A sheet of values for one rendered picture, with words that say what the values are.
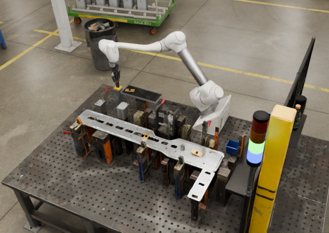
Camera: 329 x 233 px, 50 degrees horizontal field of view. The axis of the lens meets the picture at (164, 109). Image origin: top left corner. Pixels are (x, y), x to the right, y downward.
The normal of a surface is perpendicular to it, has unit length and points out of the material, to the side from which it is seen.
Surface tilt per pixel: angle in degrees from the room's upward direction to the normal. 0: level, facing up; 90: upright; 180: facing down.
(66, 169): 0
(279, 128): 90
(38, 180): 0
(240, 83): 0
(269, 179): 90
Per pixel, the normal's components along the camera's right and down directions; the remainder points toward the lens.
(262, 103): -0.04, -0.78
